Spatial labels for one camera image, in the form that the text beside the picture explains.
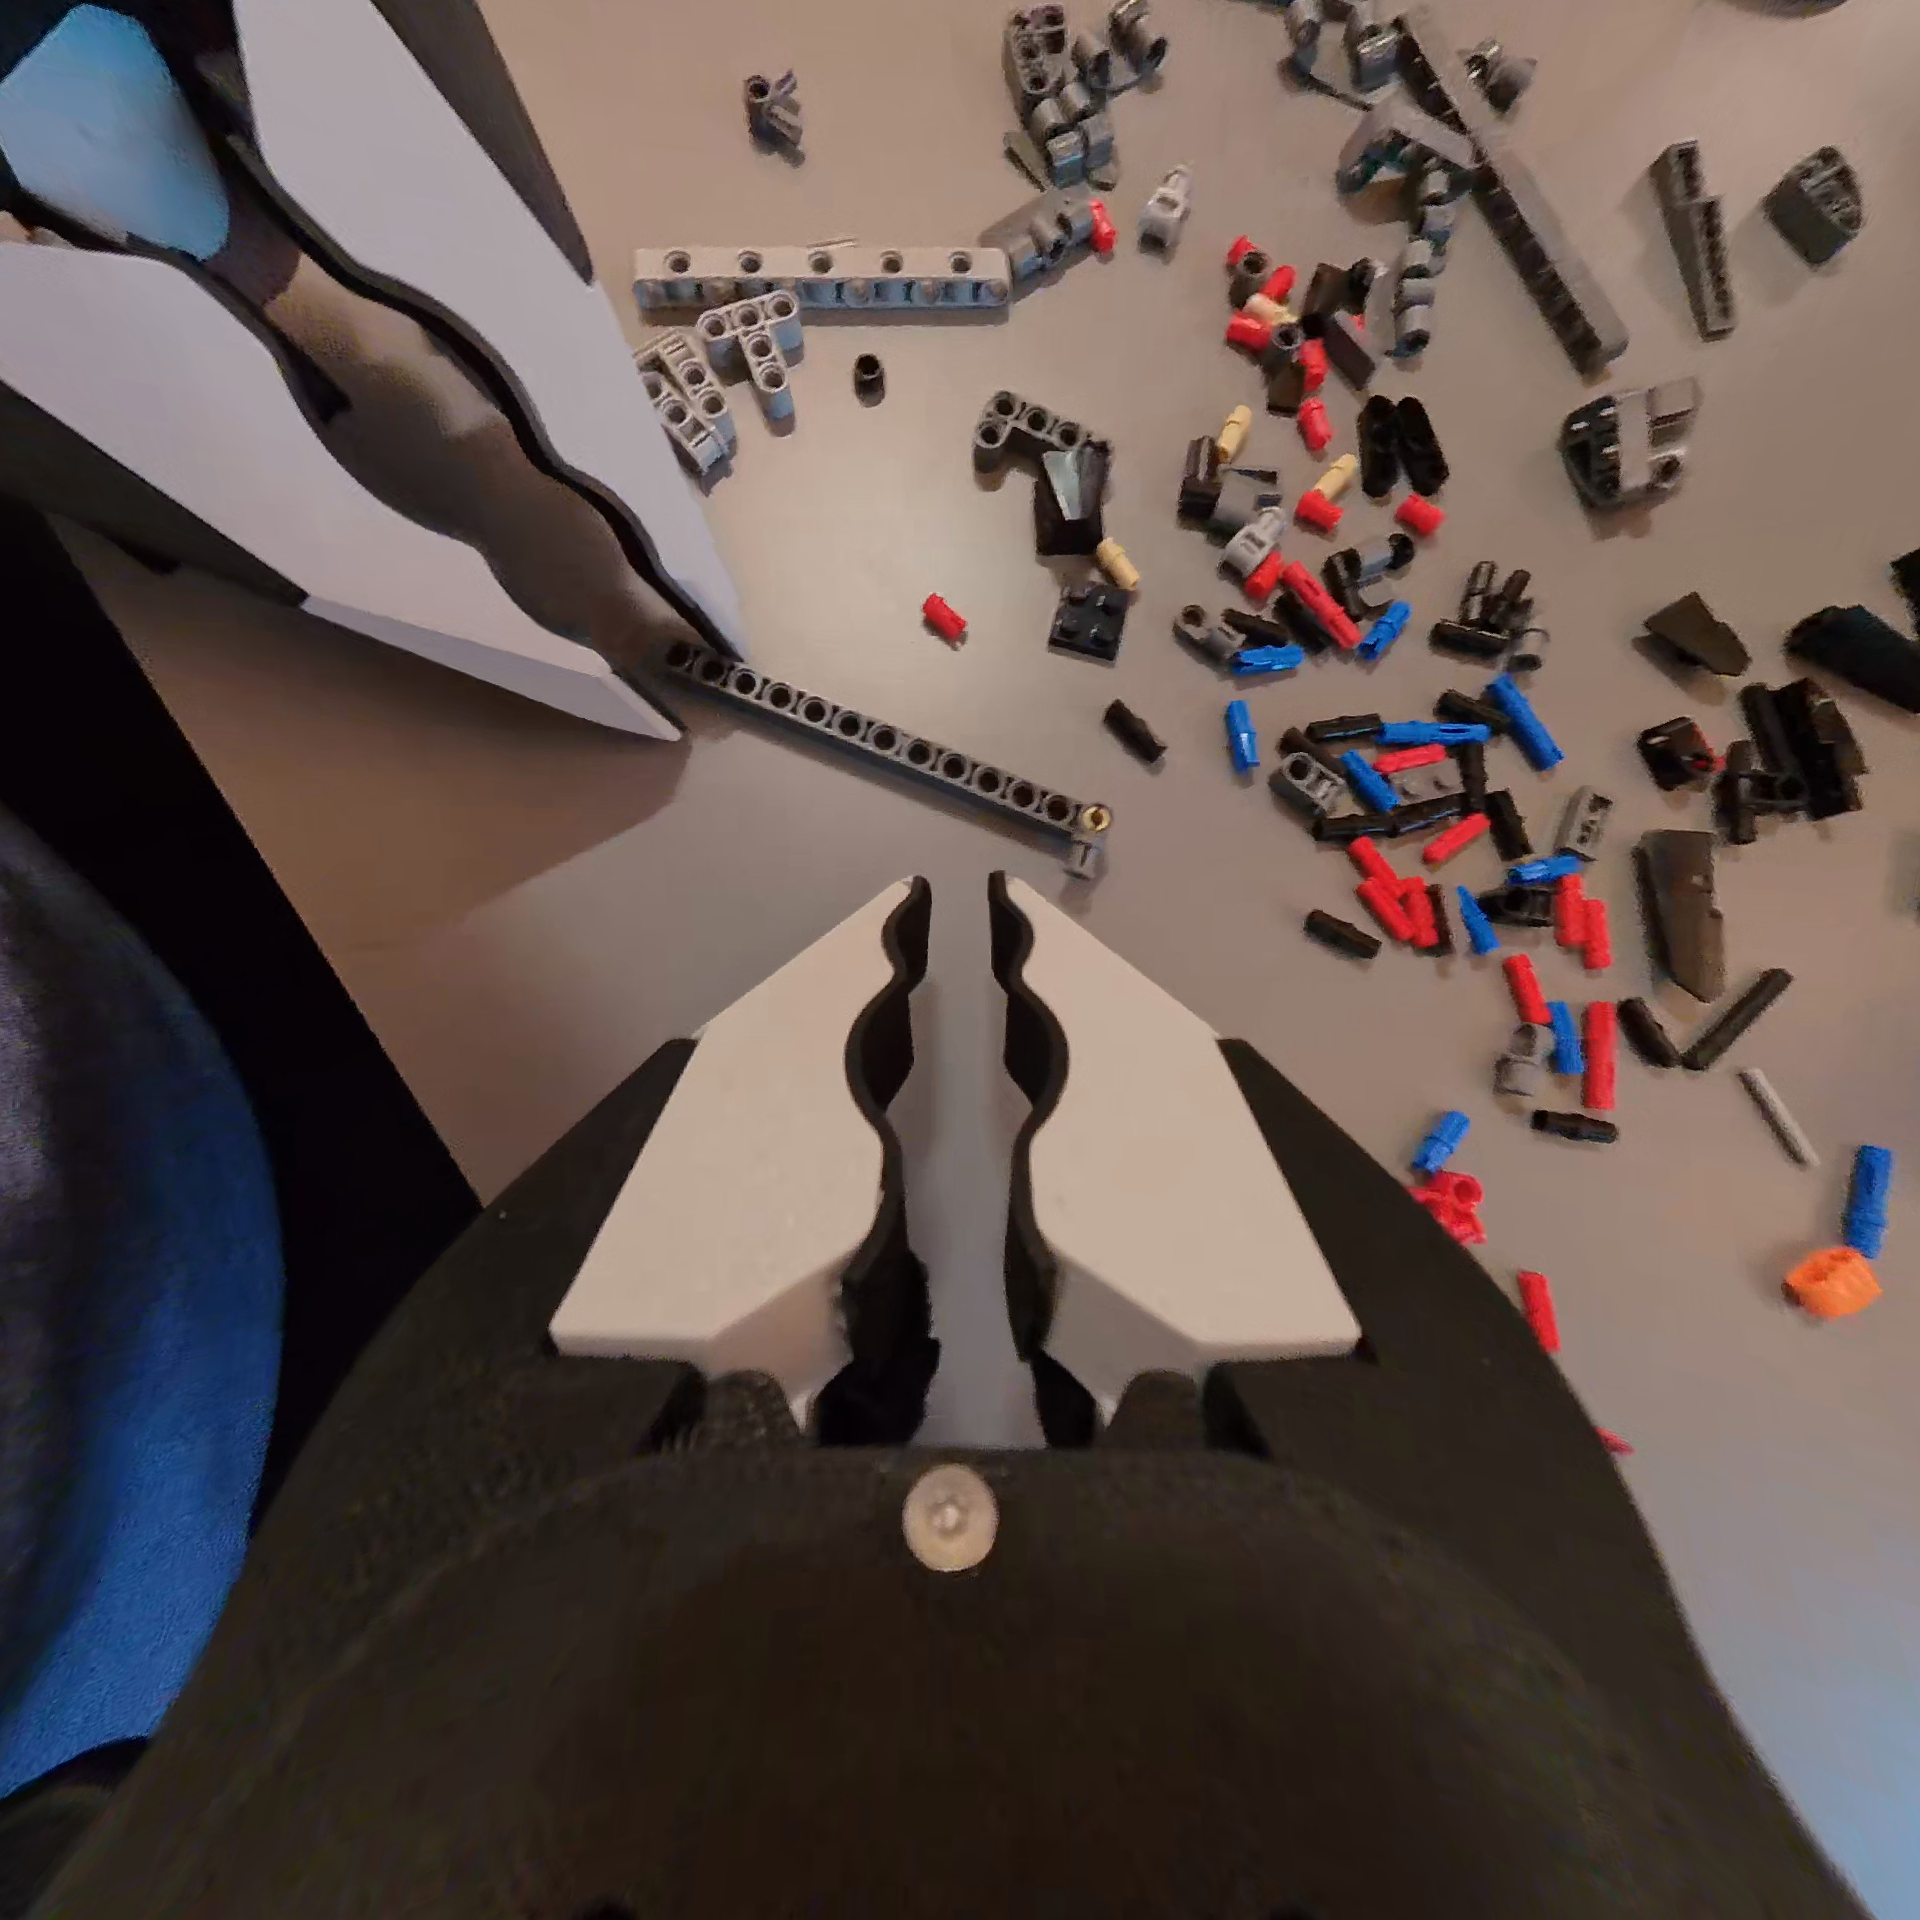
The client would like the long dark grey lego plate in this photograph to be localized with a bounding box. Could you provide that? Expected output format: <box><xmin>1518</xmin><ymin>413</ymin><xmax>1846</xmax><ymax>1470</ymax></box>
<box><xmin>1390</xmin><ymin>7</ymin><xmax>1631</xmax><ymax>380</ymax></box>

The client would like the light grey T-shaped lego beam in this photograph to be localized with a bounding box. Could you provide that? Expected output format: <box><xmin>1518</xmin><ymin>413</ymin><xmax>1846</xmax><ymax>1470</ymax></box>
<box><xmin>719</xmin><ymin>291</ymin><xmax>805</xmax><ymax>433</ymax></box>

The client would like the person's blue grey clothing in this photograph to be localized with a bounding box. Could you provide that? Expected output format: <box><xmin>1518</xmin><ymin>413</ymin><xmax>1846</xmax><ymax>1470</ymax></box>
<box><xmin>0</xmin><ymin>803</ymin><xmax>289</xmax><ymax>1804</ymax></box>

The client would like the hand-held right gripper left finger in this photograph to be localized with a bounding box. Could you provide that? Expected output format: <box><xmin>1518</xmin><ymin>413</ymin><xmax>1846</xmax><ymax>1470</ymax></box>
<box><xmin>547</xmin><ymin>880</ymin><xmax>939</xmax><ymax>1451</ymax></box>

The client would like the long light grey lego beam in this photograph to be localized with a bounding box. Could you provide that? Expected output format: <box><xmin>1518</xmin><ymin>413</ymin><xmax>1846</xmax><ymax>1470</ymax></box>
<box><xmin>629</xmin><ymin>243</ymin><xmax>1017</xmax><ymax>327</ymax></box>

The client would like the long black lego beam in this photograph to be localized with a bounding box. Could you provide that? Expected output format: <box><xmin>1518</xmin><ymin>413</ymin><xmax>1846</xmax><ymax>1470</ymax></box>
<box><xmin>658</xmin><ymin>637</ymin><xmax>1114</xmax><ymax>858</ymax></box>

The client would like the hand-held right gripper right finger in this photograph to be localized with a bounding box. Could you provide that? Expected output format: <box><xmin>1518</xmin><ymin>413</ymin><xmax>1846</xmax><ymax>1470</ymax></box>
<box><xmin>987</xmin><ymin>868</ymin><xmax>1364</xmax><ymax>1451</ymax></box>

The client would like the pile of small lego pieces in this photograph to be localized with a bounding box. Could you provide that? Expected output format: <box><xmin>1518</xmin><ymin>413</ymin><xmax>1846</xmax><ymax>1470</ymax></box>
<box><xmin>984</xmin><ymin>0</ymin><xmax>1920</xmax><ymax>1458</ymax></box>

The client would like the light grey double lego beam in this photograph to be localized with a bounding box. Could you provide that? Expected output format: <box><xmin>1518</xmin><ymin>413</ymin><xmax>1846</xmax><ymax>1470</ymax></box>
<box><xmin>629</xmin><ymin>331</ymin><xmax>740</xmax><ymax>484</ymax></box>

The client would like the angled lego beam with panel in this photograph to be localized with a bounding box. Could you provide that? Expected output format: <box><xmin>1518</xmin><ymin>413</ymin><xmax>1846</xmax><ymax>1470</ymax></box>
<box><xmin>973</xmin><ymin>388</ymin><xmax>1116</xmax><ymax>561</ymax></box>

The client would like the orange round lego piece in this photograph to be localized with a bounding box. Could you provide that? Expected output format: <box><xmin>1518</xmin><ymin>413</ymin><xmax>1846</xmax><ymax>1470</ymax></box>
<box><xmin>1782</xmin><ymin>1245</ymin><xmax>1886</xmax><ymax>1324</ymax></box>

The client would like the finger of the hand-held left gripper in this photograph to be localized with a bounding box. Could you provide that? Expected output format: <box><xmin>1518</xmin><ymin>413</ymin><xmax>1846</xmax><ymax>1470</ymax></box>
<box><xmin>222</xmin><ymin>0</ymin><xmax>750</xmax><ymax>662</ymax></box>
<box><xmin>0</xmin><ymin>240</ymin><xmax>689</xmax><ymax>742</ymax></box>

